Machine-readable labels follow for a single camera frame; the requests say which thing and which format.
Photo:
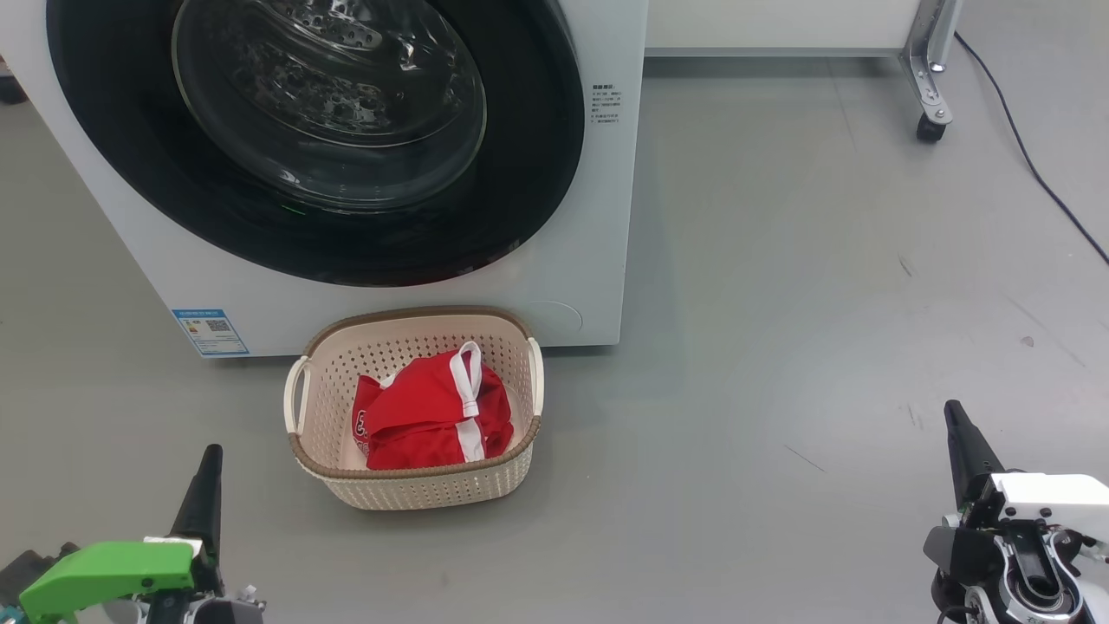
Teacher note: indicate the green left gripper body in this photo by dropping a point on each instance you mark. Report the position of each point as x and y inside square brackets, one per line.
[113, 568]

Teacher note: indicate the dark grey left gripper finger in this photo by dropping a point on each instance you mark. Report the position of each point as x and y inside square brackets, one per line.
[204, 511]

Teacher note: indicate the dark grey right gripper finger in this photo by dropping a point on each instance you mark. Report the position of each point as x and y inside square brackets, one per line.
[966, 451]

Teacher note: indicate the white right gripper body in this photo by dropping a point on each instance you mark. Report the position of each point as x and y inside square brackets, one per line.
[1057, 503]

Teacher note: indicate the red and white garment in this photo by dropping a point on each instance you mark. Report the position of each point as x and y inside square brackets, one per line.
[424, 416]

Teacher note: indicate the round glass washing machine door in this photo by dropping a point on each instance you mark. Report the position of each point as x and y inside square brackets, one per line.
[329, 113]

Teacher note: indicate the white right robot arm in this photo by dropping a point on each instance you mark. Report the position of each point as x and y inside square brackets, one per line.
[1031, 581]

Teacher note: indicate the cream perforated laundry basket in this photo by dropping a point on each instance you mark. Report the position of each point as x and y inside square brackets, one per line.
[433, 490]

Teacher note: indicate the white front-load washing machine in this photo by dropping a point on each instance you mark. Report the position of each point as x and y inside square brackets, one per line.
[598, 260]

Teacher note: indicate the door warning text label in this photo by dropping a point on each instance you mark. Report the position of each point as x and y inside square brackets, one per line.
[606, 104]

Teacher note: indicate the blue energy label sticker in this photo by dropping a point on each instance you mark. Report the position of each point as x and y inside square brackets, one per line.
[210, 332]

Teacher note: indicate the metal leg with caster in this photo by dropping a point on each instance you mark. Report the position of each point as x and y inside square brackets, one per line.
[931, 78]

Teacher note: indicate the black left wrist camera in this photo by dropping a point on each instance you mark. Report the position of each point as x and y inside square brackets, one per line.
[26, 572]

